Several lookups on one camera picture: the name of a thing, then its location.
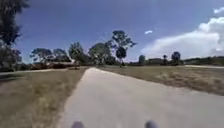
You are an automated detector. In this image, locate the tall thin-trunked tree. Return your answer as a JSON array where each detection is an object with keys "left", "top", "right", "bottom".
[{"left": 107, "top": 29, "right": 138, "bottom": 67}]

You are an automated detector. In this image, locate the pale distant road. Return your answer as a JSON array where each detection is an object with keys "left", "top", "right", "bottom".
[{"left": 183, "top": 64, "right": 224, "bottom": 70}]

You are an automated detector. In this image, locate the robot's own part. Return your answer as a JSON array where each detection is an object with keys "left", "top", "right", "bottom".
[
  {"left": 144, "top": 120, "right": 159, "bottom": 128},
  {"left": 70, "top": 120, "right": 85, "bottom": 128}
]

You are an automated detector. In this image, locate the low spreading tree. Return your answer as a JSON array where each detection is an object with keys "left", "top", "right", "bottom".
[
  {"left": 29, "top": 47, "right": 54, "bottom": 66},
  {"left": 52, "top": 48, "right": 71, "bottom": 64}
]

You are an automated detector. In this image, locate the broad round tree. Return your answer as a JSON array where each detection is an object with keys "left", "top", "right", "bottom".
[{"left": 88, "top": 42, "right": 113, "bottom": 66}]

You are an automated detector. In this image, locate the distant tree line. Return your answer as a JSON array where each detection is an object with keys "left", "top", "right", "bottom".
[{"left": 181, "top": 55, "right": 224, "bottom": 66}]

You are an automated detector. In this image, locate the large dark broad tree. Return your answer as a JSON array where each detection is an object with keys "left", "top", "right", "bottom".
[{"left": 0, "top": 0, "right": 29, "bottom": 73}]

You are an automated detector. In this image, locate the small distant tree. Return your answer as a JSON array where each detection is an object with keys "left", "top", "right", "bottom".
[
  {"left": 171, "top": 51, "right": 182, "bottom": 65},
  {"left": 138, "top": 54, "right": 146, "bottom": 65}
]

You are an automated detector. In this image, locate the slim round-topped tree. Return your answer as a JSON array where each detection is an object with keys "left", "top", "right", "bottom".
[{"left": 68, "top": 41, "right": 86, "bottom": 66}]

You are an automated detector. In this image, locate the dry grass field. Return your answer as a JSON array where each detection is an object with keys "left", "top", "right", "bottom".
[
  {"left": 0, "top": 67, "right": 89, "bottom": 128},
  {"left": 98, "top": 64, "right": 224, "bottom": 97}
]

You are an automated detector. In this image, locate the pale grey concrete path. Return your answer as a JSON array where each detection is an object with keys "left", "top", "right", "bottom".
[{"left": 56, "top": 67, "right": 224, "bottom": 128}]

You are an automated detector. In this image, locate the low long building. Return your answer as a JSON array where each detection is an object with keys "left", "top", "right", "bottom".
[{"left": 31, "top": 60, "right": 81, "bottom": 70}]

